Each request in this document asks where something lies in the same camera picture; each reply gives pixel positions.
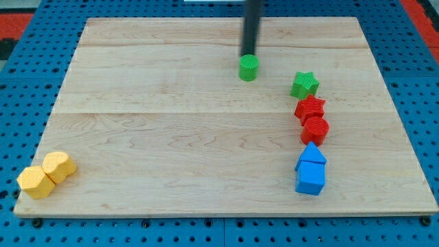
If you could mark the yellow heart block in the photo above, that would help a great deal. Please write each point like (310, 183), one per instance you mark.
(58, 165)

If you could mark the blue triangle block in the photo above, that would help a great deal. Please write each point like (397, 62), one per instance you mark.
(311, 154)

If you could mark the wooden board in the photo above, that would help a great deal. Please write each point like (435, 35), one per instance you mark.
(154, 115)

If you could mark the green cylinder block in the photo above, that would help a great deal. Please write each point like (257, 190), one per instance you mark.
(248, 67)

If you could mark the red star block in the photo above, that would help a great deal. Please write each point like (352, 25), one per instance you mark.
(311, 106)

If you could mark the yellow hexagon block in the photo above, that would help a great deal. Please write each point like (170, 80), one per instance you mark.
(35, 183)

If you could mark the blue cube block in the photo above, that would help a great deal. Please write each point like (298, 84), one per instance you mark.
(310, 178)

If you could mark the green star block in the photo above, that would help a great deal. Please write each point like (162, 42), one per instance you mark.
(304, 84)

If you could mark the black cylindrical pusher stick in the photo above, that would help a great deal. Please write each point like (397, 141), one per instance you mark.
(251, 23)

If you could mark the red cylinder block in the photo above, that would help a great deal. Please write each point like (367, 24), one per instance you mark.
(315, 130)

